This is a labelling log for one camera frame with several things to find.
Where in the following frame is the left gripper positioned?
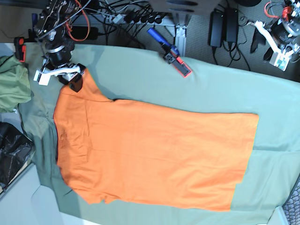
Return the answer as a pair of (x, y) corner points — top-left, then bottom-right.
(250, 21), (293, 61)

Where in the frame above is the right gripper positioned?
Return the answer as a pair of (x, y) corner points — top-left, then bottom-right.
(55, 63), (85, 92)

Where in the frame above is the orange T-shirt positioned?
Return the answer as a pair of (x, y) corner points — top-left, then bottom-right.
(53, 71), (259, 211)

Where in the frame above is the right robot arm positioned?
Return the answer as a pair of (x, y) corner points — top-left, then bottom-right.
(34, 0), (275, 92)

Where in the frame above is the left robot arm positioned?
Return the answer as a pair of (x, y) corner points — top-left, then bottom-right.
(247, 0), (300, 60)

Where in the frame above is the black brick under table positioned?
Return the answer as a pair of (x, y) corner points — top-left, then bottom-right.
(70, 26), (98, 40)

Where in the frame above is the black power adapter brick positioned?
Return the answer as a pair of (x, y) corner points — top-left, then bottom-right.
(208, 11), (224, 47)

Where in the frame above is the olive green garment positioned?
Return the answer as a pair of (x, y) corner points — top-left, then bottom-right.
(0, 55), (31, 113)

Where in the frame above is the red black clamp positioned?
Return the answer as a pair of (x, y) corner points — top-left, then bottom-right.
(14, 37), (26, 62)

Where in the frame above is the green table cloth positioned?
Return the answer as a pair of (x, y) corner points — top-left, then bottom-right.
(18, 43), (300, 225)

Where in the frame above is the aluminium table leg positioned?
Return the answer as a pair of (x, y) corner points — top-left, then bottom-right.
(165, 13), (191, 56)

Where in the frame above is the black plastic bag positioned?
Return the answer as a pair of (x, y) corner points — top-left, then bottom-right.
(0, 122), (33, 190)

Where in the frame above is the blue red clamp tool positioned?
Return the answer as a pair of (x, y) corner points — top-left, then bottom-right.
(147, 28), (192, 77)

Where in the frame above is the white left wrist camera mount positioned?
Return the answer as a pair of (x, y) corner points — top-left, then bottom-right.
(269, 52), (292, 71)

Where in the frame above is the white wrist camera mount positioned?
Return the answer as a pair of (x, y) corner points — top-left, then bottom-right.
(269, 52), (292, 71)
(33, 63), (86, 86)

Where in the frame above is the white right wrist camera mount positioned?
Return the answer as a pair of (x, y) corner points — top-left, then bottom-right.
(33, 63), (86, 86)

